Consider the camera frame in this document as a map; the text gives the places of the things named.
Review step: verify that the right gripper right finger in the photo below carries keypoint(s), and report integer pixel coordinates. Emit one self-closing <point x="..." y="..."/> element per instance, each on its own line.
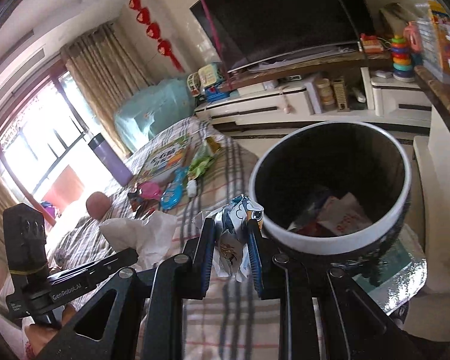
<point x="261" y="252"/>

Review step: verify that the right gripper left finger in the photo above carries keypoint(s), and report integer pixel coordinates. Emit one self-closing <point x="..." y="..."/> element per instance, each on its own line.
<point x="203" y="247"/>

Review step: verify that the blue white wrapper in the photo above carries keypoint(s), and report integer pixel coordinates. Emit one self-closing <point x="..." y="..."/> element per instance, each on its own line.
<point x="231" y="255"/>

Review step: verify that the white tissue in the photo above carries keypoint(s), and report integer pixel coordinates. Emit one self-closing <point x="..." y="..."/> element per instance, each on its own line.
<point x="151" y="237"/>

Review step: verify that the pink blister pack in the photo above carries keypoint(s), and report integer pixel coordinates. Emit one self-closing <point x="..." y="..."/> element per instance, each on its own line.
<point x="149" y="190"/>

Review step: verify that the orange Ovaltine packet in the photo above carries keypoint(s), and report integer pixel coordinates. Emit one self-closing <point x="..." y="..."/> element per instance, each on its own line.
<point x="140" y="206"/>

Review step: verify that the white rim trash bin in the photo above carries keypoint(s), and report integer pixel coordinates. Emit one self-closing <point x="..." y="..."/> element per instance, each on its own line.
<point x="336" y="158"/>

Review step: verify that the left hand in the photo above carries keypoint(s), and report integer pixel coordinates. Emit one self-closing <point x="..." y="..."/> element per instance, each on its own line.
<point x="39" y="336"/>

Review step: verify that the peach fruit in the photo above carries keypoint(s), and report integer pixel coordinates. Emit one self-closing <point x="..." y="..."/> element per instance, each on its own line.
<point x="97" y="205"/>

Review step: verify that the colourful children's book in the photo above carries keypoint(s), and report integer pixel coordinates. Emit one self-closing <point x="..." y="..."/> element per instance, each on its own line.
<point x="164" y="161"/>

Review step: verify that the purple thermos bottle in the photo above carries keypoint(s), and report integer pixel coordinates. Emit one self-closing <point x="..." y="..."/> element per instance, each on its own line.
<point x="105" y="153"/>

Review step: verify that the green squeeze pouch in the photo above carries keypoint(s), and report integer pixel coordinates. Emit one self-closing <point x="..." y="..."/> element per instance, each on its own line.
<point x="202" y="160"/>

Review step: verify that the teal booklet under bin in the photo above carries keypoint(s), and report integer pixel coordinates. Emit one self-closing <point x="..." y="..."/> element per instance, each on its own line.
<point x="385" y="267"/>

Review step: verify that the white tv cabinet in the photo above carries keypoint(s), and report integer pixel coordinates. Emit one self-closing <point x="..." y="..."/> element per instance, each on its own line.
<point x="334" y="87"/>

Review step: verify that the teal covered appliance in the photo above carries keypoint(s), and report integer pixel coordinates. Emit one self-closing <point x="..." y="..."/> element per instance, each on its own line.
<point x="152" y="110"/>

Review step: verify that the beige curtain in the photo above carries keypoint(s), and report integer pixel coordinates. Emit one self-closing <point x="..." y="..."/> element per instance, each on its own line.
<point x="108" y="70"/>

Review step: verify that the red heart knot decoration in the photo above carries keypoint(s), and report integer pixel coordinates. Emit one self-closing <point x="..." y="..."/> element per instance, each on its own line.
<point x="153" y="31"/>

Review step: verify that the toy phone red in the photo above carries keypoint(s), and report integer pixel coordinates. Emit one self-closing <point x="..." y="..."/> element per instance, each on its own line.
<point x="370" y="44"/>

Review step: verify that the marble side counter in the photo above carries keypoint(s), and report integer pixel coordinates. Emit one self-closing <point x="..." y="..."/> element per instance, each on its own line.
<point x="437" y="92"/>

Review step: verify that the black television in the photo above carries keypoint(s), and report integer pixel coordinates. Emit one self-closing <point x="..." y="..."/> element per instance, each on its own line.
<point x="245" y="32"/>

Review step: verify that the rainbow stacking ring toy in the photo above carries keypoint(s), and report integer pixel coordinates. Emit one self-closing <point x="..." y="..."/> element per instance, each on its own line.
<point x="403" y="68"/>

